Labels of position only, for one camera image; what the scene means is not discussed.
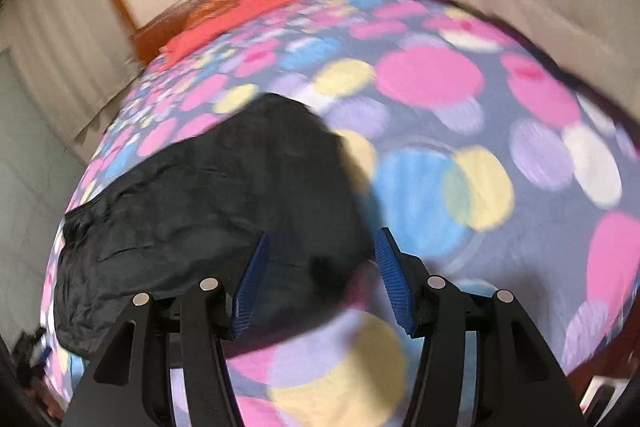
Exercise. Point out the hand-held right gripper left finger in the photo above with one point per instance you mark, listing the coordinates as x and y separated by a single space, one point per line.
247 292

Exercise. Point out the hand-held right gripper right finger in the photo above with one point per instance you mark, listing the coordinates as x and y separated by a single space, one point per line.
397 287

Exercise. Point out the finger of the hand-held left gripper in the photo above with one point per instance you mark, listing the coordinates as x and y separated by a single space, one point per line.
44 353

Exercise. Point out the black puffer jacket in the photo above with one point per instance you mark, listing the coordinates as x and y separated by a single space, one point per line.
200 207

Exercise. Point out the polka dot bedspread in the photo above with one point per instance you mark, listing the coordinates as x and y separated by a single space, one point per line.
425 187

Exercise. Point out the frosted glass sliding door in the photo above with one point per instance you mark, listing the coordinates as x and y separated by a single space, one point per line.
30 187

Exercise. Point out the wooden bed footboard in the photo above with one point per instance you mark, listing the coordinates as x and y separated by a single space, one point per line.
600 367

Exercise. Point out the white object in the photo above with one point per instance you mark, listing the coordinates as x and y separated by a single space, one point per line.
602 394

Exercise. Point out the red pillow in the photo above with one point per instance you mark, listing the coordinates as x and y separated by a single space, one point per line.
230 24

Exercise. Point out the orange printed cushion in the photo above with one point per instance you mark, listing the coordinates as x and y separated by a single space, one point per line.
210 6

